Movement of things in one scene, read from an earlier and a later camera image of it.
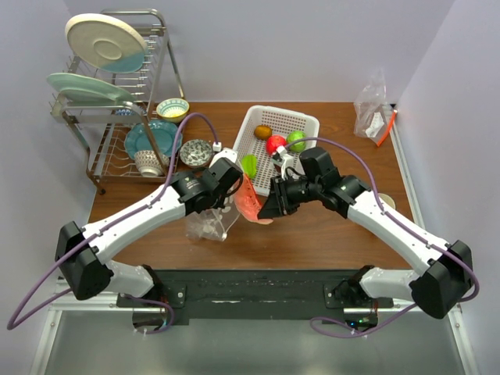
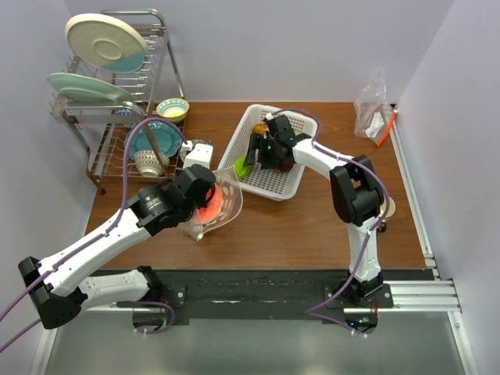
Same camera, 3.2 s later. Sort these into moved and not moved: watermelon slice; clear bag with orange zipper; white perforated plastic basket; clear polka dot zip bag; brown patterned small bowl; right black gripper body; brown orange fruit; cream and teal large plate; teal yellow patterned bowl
Moved: watermelon slice; clear polka dot zip bag; right black gripper body
Not moved: cream and teal large plate; brown orange fruit; teal yellow patterned bowl; clear bag with orange zipper; brown patterned small bowl; white perforated plastic basket
